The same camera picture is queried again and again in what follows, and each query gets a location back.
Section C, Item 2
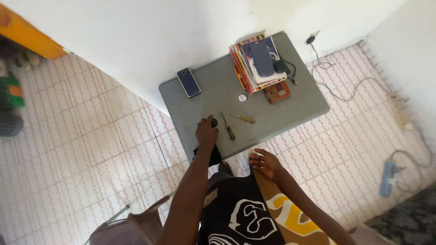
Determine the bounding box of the black white printed garment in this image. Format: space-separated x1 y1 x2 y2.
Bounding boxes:
198 171 287 245

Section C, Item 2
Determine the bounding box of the green plastic crate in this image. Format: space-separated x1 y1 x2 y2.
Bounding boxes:
0 76 26 109

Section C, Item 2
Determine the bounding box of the dark woven basket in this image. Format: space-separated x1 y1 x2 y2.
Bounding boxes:
0 110 24 137

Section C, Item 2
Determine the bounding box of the blue power strip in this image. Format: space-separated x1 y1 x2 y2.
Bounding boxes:
379 160 398 198

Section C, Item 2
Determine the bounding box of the brown leather wallet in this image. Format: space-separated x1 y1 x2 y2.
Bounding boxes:
263 81 292 104

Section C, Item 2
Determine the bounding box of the black wall charger with cable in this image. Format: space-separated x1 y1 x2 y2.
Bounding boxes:
305 35 392 103

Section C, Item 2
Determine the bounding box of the black yellow handled screwdriver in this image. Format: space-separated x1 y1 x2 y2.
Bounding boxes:
220 112 236 141

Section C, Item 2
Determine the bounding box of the black cloth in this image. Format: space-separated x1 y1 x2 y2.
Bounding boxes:
193 145 223 167

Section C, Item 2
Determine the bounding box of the person's left hand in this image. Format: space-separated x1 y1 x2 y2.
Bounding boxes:
196 115 219 147

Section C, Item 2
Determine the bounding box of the black smartphone with pale rim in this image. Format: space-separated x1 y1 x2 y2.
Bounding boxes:
176 67 201 98

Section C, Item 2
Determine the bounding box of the person's right hand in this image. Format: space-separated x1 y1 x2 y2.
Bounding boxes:
249 148 284 181

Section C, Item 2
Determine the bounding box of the black adapter with cable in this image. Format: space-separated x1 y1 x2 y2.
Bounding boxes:
273 59 298 85

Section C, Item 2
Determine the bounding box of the white power strip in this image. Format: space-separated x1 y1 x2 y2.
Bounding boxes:
389 93 414 131

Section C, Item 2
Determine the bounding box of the brown plastic chair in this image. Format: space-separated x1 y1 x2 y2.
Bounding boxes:
85 195 175 245

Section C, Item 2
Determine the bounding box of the thin yellow handled screwdriver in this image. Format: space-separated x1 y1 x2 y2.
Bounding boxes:
230 114 256 124

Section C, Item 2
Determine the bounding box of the dark blue power bank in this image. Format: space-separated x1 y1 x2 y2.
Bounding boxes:
250 42 276 78

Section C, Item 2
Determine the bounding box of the stack of colourful books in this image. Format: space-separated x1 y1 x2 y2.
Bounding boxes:
229 34 288 95

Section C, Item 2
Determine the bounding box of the grey power strip cable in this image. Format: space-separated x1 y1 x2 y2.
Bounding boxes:
390 131 434 193

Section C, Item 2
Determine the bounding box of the brown yellow printed garment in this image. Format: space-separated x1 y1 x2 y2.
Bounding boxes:
254 172 338 245

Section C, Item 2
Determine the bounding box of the dark patterned rug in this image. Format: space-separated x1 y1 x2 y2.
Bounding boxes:
364 182 436 245

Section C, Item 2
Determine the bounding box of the orange wooden door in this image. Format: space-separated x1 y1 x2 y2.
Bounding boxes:
0 3 67 60

